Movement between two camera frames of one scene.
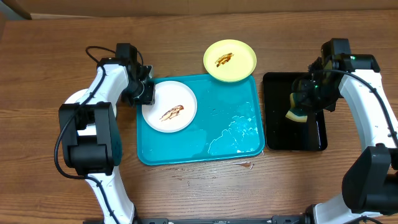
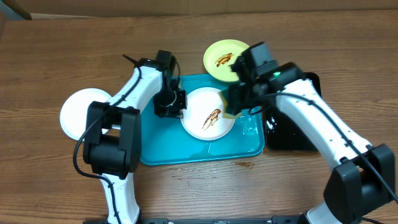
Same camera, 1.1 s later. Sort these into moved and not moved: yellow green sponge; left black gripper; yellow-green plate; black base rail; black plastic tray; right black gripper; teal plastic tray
Moved: yellow green sponge; right black gripper; left black gripper
Not moved: yellow-green plate; black base rail; teal plastic tray; black plastic tray
